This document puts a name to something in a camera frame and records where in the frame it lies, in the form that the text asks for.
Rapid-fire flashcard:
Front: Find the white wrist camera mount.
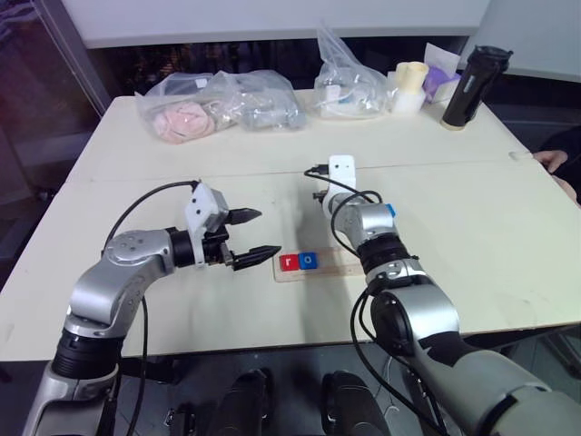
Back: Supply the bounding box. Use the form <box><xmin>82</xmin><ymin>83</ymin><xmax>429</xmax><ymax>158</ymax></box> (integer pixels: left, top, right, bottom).
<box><xmin>183</xmin><ymin>182</ymin><xmax>215</xmax><ymax>267</ymax></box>
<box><xmin>322</xmin><ymin>154</ymin><xmax>357</xmax><ymax>214</ymax></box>

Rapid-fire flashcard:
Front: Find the plastic bag with grey parts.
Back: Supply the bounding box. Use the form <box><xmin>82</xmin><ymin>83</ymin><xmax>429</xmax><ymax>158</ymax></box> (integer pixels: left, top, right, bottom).
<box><xmin>203</xmin><ymin>68</ymin><xmax>308</xmax><ymax>133</ymax></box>

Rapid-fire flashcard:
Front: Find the black drinking bottle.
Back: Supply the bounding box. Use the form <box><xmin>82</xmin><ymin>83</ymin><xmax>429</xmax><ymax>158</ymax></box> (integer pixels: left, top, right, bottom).
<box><xmin>440</xmin><ymin>44</ymin><xmax>515</xmax><ymax>133</ymax></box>

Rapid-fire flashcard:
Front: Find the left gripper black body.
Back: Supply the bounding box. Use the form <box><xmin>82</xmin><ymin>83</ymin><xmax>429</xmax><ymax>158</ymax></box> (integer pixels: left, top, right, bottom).
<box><xmin>202</xmin><ymin>190</ymin><xmax>235</xmax><ymax>269</ymax></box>

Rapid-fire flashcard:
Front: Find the long wooden tray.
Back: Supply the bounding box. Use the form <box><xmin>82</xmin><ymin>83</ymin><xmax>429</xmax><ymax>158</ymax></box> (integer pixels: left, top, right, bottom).
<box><xmin>273</xmin><ymin>246</ymin><xmax>365</xmax><ymax>283</ymax></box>

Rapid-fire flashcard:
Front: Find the person bare hand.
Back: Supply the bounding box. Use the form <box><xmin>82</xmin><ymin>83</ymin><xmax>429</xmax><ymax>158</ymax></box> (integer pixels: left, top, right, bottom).
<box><xmin>533</xmin><ymin>149</ymin><xmax>569</xmax><ymax>173</ymax></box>

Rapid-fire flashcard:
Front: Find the plastic bag with white items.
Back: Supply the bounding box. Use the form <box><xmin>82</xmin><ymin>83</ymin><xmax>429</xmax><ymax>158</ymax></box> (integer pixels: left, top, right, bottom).
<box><xmin>313</xmin><ymin>20</ymin><xmax>394</xmax><ymax>122</ymax></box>

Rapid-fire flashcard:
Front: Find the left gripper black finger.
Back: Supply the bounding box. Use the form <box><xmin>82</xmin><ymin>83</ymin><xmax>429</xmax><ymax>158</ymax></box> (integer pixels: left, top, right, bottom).
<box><xmin>226</xmin><ymin>207</ymin><xmax>263</xmax><ymax>227</ymax></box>
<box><xmin>224</xmin><ymin>244</ymin><xmax>281</xmax><ymax>273</ymax></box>

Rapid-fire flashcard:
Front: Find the grey metal frame post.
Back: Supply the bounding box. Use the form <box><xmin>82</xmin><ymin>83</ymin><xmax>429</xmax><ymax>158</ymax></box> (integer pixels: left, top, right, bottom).
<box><xmin>43</xmin><ymin>0</ymin><xmax>114</xmax><ymax>122</ymax></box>

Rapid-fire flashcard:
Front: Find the cream and white plastic cup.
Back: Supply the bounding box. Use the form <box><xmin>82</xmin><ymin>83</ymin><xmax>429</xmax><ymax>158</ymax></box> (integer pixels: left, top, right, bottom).
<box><xmin>391</xmin><ymin>61</ymin><xmax>430</xmax><ymax>115</ymax></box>

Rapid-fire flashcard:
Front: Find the plastic bag with pink item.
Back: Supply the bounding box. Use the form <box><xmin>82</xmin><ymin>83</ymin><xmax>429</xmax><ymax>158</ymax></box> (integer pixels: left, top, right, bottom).
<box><xmin>134</xmin><ymin>72</ymin><xmax>237</xmax><ymax>145</ymax></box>

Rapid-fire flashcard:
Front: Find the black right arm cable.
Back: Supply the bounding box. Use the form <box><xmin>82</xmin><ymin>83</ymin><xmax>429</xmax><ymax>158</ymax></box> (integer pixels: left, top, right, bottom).
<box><xmin>303</xmin><ymin>163</ymin><xmax>450</xmax><ymax>436</ymax></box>

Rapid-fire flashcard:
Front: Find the white background table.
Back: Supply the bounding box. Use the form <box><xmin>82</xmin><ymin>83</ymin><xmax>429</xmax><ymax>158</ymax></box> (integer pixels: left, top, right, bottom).
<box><xmin>58</xmin><ymin>0</ymin><xmax>483</xmax><ymax>50</ymax></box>

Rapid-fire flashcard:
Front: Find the dark rounded shape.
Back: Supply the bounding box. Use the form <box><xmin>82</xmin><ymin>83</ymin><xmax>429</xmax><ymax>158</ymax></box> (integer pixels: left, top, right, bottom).
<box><xmin>216</xmin><ymin>368</ymin><xmax>276</xmax><ymax>436</ymax></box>
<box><xmin>320</xmin><ymin>370</ymin><xmax>392</xmax><ymax>436</ymax></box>

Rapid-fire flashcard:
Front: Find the clear bag with purple item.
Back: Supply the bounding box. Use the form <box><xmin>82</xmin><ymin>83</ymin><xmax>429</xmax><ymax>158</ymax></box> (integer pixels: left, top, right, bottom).
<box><xmin>420</xmin><ymin>42</ymin><xmax>467</xmax><ymax>106</ymax></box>

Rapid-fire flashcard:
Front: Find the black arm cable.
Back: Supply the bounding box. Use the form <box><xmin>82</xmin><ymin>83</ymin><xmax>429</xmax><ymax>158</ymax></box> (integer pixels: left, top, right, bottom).
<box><xmin>97</xmin><ymin>180</ymin><xmax>201</xmax><ymax>436</ymax></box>
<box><xmin>303</xmin><ymin>163</ymin><xmax>450</xmax><ymax>436</ymax></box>

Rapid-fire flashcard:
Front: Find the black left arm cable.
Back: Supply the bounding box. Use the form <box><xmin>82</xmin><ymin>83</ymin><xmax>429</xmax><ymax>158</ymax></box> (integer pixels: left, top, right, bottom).
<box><xmin>97</xmin><ymin>180</ymin><xmax>201</xmax><ymax>436</ymax></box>

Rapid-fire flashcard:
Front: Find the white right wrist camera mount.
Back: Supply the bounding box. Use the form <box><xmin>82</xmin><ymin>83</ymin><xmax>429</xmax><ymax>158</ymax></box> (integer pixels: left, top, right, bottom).
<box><xmin>322</xmin><ymin>154</ymin><xmax>357</xmax><ymax>214</ymax></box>

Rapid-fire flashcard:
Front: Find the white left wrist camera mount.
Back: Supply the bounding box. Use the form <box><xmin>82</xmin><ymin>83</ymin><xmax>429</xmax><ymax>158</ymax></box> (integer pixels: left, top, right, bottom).
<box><xmin>183</xmin><ymin>182</ymin><xmax>215</xmax><ymax>267</ymax></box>

